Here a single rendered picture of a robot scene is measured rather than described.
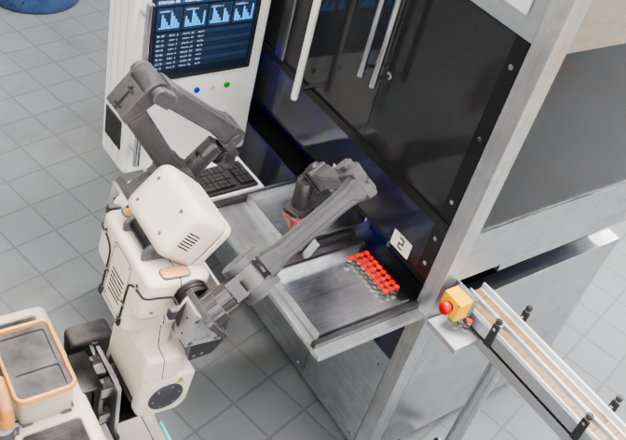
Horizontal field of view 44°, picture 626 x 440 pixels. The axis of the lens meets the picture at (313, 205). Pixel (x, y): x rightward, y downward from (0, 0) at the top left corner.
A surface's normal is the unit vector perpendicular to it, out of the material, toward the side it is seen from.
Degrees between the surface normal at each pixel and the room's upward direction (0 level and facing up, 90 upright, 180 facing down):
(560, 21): 90
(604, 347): 0
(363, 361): 90
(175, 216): 48
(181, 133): 90
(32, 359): 0
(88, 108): 0
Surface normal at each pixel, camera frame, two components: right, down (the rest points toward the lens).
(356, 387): -0.81, 0.22
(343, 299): 0.22, -0.75
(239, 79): 0.57, 0.62
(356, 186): 0.28, 0.02
